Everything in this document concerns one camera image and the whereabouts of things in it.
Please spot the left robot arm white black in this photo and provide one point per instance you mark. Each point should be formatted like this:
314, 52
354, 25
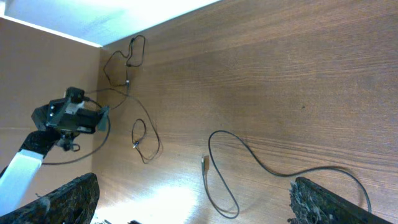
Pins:
20, 172

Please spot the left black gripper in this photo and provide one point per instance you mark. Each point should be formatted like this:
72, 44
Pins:
63, 115

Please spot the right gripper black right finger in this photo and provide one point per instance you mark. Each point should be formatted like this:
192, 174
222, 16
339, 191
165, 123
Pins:
311, 203

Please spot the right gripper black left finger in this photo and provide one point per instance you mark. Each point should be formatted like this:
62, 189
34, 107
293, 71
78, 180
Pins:
74, 202

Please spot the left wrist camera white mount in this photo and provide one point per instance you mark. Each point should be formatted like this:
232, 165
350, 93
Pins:
75, 99

